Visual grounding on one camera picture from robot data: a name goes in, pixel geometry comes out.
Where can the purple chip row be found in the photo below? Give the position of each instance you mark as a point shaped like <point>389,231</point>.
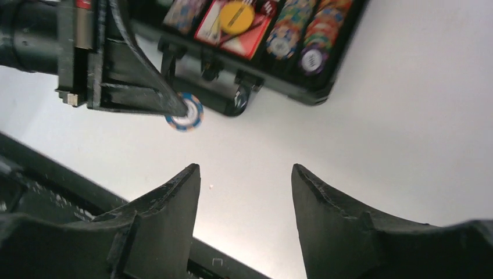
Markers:
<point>183,13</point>

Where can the far right chip row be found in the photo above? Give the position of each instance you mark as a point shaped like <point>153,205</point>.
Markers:
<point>321,34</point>

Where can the poker chip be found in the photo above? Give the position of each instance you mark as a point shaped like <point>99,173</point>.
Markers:
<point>194,117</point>

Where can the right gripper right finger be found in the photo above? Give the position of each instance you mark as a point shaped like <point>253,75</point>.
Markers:
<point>341,237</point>

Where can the black poker case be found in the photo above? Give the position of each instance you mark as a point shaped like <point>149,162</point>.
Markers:
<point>224,51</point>

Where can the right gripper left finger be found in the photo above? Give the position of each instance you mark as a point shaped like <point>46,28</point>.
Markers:
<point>45,234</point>

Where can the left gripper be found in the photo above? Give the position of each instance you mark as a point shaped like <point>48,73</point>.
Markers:
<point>91,48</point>

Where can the red playing card box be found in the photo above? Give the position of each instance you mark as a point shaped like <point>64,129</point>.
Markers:
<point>245,44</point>

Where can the black mounting base plate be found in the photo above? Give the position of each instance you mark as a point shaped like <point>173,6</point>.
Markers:
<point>204,261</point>

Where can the yellow round button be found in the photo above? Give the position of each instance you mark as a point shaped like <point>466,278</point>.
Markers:
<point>235,17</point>

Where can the inner right chip row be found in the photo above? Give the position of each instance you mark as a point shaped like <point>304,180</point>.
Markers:
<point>286,33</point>

